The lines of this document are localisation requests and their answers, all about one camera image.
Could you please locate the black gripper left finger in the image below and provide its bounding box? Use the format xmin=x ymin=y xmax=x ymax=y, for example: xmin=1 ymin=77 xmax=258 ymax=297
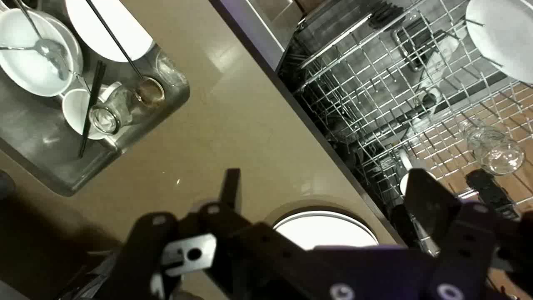
xmin=96 ymin=167 xmax=280 ymax=300

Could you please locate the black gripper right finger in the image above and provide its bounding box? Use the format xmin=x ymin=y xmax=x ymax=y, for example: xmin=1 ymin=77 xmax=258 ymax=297
xmin=390 ymin=168 xmax=533 ymax=300

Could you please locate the white dinner plate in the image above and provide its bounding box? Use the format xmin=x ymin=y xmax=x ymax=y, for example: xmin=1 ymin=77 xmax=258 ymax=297
xmin=271 ymin=207 xmax=381 ymax=252
xmin=465 ymin=0 xmax=533 ymax=87

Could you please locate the stainless dishwasher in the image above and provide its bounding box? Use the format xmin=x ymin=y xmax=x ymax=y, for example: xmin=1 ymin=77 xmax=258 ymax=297
xmin=210 ymin=0 xmax=533 ymax=252

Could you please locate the clear drinking glass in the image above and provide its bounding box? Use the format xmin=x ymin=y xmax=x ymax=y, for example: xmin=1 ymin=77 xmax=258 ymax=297
xmin=465 ymin=123 xmax=526 ymax=177

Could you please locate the clear glass jar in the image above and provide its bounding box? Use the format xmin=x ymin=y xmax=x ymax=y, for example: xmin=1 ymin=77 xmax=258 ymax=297
xmin=88 ymin=82 xmax=135 ymax=135

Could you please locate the stainless kitchen sink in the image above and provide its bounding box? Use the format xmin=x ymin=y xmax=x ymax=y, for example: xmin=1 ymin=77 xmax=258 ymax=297
xmin=0 ymin=0 xmax=191 ymax=197

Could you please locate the black chopstick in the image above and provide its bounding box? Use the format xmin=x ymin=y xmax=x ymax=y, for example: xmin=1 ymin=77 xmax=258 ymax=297
xmin=85 ymin=0 xmax=146 ymax=83
xmin=76 ymin=60 xmax=108 ymax=160

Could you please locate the small white cup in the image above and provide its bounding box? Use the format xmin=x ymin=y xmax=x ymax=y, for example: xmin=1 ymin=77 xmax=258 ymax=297
xmin=60 ymin=87 xmax=113 ymax=142

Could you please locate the white cup in rack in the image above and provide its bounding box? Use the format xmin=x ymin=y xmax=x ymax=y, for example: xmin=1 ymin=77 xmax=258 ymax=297
xmin=420 ymin=32 xmax=463 ymax=108

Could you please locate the metal spoon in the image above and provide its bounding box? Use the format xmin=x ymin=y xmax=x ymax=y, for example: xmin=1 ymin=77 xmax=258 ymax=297
xmin=0 ymin=0 xmax=73 ymax=80

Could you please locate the white bowl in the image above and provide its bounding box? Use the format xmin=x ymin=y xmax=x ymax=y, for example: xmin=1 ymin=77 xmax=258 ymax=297
xmin=0 ymin=7 xmax=86 ymax=100

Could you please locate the wire dishwasher rack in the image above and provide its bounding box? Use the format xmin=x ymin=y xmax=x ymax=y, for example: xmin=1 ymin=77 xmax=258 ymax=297
xmin=276 ymin=0 xmax=533 ymax=247

